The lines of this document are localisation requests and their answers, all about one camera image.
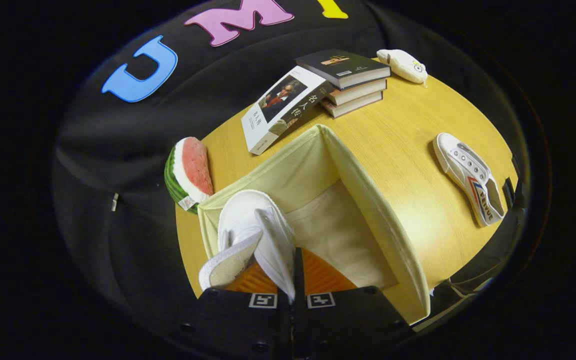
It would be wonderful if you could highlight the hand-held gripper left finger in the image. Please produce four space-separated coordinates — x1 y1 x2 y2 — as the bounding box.
183 260 294 360

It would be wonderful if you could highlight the watermelon slice plush toy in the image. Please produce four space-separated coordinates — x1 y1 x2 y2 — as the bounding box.
164 136 215 215

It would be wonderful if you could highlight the white plush pouch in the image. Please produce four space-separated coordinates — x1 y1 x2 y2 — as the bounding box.
376 48 429 87

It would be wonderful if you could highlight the black hardcover book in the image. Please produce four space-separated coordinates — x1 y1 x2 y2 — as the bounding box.
295 48 392 91

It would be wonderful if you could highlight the white book with portrait cover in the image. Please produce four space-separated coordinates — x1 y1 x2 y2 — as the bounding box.
240 65 336 156

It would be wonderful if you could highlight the beige fabric storage box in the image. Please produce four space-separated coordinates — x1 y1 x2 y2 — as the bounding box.
197 123 431 326

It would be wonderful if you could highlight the white canvas shoe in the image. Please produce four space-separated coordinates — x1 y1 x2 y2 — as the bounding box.
198 189 297 303
433 132 506 228

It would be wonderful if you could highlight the thick book with cream pages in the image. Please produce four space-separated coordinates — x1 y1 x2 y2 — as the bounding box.
325 78 388 106
320 91 384 119

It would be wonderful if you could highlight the black table edge clamp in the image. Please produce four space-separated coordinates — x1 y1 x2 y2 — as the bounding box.
501 177 517 209

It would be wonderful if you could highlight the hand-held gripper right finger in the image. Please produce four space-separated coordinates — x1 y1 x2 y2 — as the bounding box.
293 246 415 360

